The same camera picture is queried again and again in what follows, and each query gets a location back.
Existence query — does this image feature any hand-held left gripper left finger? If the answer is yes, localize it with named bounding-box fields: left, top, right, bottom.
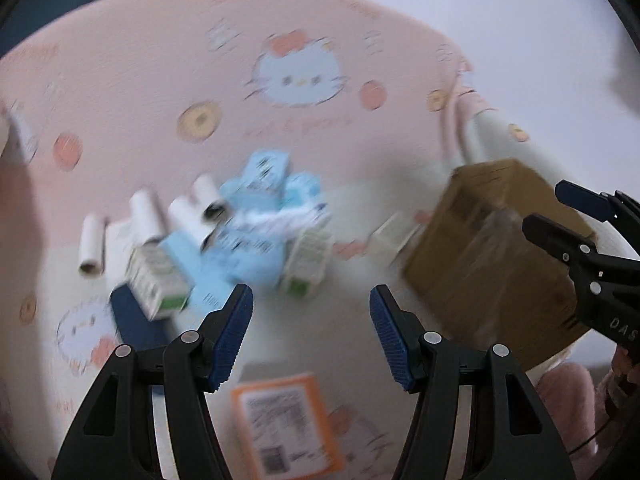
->
left=50, top=284, right=254, bottom=480

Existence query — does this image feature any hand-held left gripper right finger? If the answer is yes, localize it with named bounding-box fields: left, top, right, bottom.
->
left=369, top=284, right=573, bottom=480

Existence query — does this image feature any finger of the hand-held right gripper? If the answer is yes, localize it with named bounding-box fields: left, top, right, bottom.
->
left=555, top=180, right=640, bottom=231
left=522, top=214, right=640, bottom=291

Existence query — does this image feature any brown cardboard box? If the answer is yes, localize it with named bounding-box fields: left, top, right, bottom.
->
left=402, top=157, right=598, bottom=371

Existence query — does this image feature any white carton with green label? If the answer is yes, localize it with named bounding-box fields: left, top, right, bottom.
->
left=125, top=245, right=193, bottom=322
left=277, top=230, right=333, bottom=299

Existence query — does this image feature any person's right hand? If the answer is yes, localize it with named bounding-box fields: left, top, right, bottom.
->
left=602, top=345, right=640, bottom=417

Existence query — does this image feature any small white box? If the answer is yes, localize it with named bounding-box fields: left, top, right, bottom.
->
left=370, top=212, right=426, bottom=267

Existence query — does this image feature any orange bordered labelled packet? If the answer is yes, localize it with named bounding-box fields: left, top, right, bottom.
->
left=231, top=372, right=346, bottom=478

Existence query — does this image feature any pink fleece clothing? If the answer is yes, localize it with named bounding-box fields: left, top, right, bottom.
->
left=532, top=360, right=601, bottom=473

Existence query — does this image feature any dark blue box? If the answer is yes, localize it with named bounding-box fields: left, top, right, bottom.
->
left=109, top=284, right=173, bottom=396

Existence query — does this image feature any crumpled white wrapper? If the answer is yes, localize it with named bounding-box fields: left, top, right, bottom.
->
left=227, top=205, right=331, bottom=237

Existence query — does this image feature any white paper roll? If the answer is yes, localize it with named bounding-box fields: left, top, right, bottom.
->
left=129, top=189, right=166, bottom=243
left=192, top=174, right=231, bottom=224
left=78, top=213, right=107, bottom=277
left=167, top=197, right=213, bottom=252

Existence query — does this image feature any light blue printed box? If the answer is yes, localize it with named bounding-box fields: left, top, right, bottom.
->
left=243, top=149, right=292, bottom=196

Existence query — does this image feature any pink cartoon printed mat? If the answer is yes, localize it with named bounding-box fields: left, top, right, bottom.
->
left=0, top=0, right=601, bottom=480

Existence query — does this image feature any dark cloth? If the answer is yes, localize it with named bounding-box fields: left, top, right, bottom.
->
left=0, top=0, right=236, bottom=56

